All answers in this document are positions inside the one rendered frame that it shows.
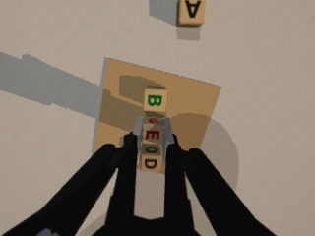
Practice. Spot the brown square mat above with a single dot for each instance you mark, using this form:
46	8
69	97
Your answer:
189	104

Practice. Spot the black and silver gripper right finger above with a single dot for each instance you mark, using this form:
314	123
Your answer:
227	214

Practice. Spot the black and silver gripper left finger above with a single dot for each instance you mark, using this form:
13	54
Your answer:
67	210

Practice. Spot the tan wooden letter block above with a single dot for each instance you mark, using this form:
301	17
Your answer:
154	98
152	131
151	158
190	13

